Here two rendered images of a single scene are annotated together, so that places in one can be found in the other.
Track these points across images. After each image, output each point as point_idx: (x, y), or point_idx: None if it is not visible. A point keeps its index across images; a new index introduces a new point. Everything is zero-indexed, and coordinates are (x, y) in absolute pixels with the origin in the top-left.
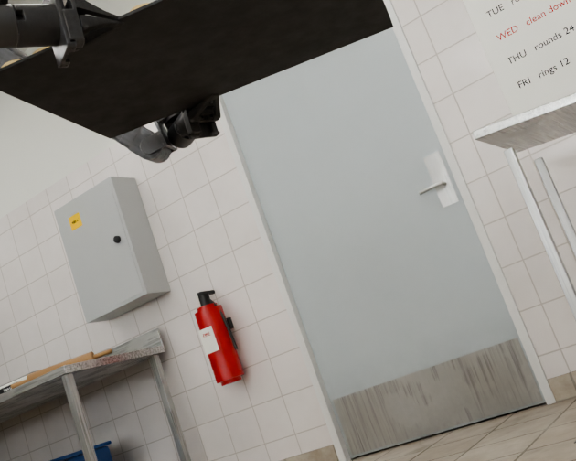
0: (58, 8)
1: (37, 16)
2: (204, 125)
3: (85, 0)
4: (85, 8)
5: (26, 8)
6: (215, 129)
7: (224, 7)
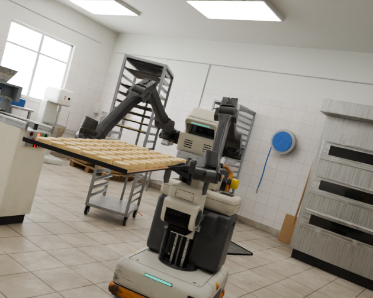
0: (77, 136)
1: (77, 138)
2: (187, 178)
3: (80, 135)
4: (79, 138)
5: (77, 135)
6: (187, 182)
7: None
